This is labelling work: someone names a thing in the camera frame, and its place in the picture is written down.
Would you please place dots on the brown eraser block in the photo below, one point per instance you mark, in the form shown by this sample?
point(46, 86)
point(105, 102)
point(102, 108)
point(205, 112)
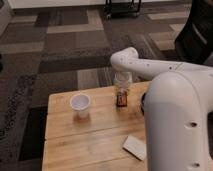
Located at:
point(121, 99)

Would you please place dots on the black rolling cart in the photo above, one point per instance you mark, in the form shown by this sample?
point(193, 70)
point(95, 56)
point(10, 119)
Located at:
point(112, 9)

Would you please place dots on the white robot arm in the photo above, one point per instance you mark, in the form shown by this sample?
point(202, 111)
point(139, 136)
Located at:
point(177, 104)

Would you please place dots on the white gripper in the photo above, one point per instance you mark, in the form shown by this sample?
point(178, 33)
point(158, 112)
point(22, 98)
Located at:
point(124, 80)

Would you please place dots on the white plastic cup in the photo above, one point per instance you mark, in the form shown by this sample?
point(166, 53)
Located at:
point(80, 103)

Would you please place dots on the black office chair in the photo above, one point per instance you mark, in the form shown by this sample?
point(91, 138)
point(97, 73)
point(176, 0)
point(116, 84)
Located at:
point(195, 41)

